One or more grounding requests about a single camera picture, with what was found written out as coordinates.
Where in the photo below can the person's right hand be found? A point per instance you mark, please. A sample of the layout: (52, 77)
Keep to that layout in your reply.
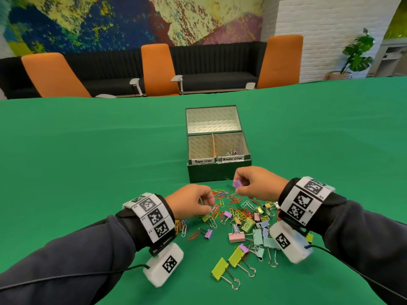
(264, 184)

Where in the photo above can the person's left hand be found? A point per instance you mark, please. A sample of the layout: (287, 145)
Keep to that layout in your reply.
(187, 201)

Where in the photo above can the purple binder clip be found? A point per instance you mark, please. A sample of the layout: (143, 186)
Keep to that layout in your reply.
(238, 183)

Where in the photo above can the dark green divided box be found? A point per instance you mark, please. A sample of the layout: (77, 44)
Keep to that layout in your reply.
(219, 173)

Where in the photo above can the heap of sorted binder clips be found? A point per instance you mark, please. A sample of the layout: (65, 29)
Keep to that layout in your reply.
(232, 153)

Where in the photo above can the person's left forearm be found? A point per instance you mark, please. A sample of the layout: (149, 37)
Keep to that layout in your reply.
(70, 260)

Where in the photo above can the person's right forearm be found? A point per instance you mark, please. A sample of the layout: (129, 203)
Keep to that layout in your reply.
(365, 238)

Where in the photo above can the left wrist marker band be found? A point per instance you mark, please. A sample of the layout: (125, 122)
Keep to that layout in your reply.
(152, 215)

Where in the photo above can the wrist marker band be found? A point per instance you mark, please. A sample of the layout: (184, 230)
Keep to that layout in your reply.
(152, 215)
(305, 200)

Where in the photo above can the right wrist marker band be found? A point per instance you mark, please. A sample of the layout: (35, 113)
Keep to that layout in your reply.
(305, 200)

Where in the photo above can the green table cloth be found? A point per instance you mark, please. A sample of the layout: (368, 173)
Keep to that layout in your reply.
(79, 149)

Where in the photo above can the orange chair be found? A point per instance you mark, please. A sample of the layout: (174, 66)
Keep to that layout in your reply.
(157, 69)
(281, 61)
(54, 76)

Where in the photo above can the black bench sofa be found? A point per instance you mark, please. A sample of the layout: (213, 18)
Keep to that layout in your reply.
(216, 60)

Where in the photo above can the potted green plant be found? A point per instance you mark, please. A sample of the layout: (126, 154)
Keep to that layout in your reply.
(357, 53)

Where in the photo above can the white shelf unit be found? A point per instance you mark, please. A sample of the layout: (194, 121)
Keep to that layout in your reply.
(391, 58)

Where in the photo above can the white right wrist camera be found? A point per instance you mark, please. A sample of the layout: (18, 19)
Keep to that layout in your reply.
(289, 242)

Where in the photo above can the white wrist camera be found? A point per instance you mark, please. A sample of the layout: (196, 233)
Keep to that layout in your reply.
(163, 265)
(289, 242)

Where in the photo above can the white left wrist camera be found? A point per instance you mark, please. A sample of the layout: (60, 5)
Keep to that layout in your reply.
(163, 265)

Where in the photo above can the colourful wall mural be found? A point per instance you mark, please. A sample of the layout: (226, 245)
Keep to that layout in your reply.
(111, 22)

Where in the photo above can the green yellow wall painting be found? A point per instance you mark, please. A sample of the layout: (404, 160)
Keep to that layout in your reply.
(399, 23)

